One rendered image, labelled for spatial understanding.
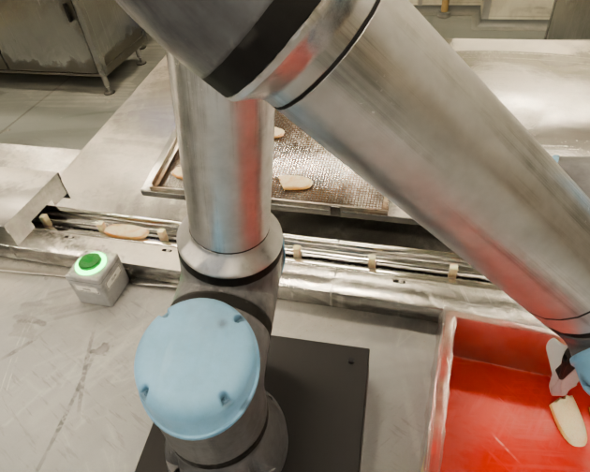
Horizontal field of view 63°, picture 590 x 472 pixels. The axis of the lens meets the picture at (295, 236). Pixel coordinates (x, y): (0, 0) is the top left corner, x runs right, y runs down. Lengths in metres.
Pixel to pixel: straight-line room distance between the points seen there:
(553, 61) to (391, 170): 1.12
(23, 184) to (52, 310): 0.31
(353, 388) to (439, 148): 0.50
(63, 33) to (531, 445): 3.42
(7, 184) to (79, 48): 2.51
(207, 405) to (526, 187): 0.31
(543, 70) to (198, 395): 1.08
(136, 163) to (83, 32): 2.32
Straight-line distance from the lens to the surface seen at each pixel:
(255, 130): 0.40
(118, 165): 1.33
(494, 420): 0.78
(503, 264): 0.29
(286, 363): 0.71
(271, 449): 0.60
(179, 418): 0.46
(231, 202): 0.44
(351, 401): 0.68
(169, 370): 0.47
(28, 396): 0.92
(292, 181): 0.99
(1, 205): 1.15
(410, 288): 0.84
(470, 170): 0.24
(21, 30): 3.87
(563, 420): 0.80
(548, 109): 1.20
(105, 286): 0.93
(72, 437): 0.84
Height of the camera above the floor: 1.50
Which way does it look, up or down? 43 degrees down
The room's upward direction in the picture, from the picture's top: 6 degrees counter-clockwise
